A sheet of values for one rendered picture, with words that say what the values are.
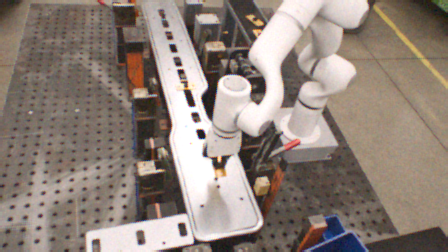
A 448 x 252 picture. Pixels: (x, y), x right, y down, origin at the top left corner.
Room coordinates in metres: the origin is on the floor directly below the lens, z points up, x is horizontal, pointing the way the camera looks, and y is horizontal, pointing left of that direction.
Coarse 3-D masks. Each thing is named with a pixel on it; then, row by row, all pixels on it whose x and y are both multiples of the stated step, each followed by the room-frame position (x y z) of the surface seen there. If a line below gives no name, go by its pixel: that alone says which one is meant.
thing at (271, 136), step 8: (272, 128) 0.80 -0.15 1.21; (264, 136) 0.78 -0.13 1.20; (272, 136) 0.79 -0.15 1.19; (280, 136) 0.79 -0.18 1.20; (264, 144) 0.80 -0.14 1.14; (272, 144) 0.78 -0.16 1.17; (264, 152) 0.78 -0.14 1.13; (256, 160) 0.80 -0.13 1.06; (264, 160) 0.78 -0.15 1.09; (256, 168) 0.77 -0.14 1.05
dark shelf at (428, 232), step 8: (416, 232) 0.66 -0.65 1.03; (424, 232) 0.67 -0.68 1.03; (432, 232) 0.67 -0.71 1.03; (440, 232) 0.68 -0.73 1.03; (384, 240) 0.61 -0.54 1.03; (392, 240) 0.61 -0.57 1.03; (400, 240) 0.62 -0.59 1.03; (408, 240) 0.63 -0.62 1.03; (416, 240) 0.63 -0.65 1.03; (424, 240) 0.64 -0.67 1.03; (432, 240) 0.64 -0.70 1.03; (440, 240) 0.65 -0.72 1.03; (368, 248) 0.57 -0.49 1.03; (376, 248) 0.58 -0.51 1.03; (384, 248) 0.58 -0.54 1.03; (392, 248) 0.59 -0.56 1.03; (400, 248) 0.59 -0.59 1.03; (408, 248) 0.60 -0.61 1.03; (416, 248) 0.60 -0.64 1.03; (424, 248) 0.61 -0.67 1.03; (432, 248) 0.61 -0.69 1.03; (440, 248) 0.62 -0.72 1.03
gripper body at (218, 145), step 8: (208, 136) 0.71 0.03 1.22; (216, 136) 0.70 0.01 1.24; (240, 136) 0.73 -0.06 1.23; (208, 144) 0.70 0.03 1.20; (216, 144) 0.70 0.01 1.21; (224, 144) 0.71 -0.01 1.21; (232, 144) 0.72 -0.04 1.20; (240, 144) 0.73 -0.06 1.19; (208, 152) 0.69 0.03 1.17; (216, 152) 0.70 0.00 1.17; (224, 152) 0.71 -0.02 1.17; (232, 152) 0.72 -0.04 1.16
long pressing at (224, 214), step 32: (160, 32) 1.51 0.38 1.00; (160, 64) 1.27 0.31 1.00; (192, 64) 1.31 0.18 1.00; (192, 128) 0.94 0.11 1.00; (192, 160) 0.79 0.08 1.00; (192, 192) 0.66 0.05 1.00; (224, 192) 0.69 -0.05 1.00; (192, 224) 0.56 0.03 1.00; (224, 224) 0.57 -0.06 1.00; (256, 224) 0.60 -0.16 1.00
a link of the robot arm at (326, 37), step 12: (312, 24) 1.10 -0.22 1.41; (324, 24) 1.11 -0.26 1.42; (312, 36) 1.14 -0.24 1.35; (324, 36) 1.10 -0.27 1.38; (336, 36) 1.11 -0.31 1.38; (312, 48) 1.16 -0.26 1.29; (324, 48) 1.11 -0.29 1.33; (336, 48) 1.13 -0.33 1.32; (300, 60) 1.23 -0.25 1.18; (312, 60) 1.21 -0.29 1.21; (312, 72) 1.21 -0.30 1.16
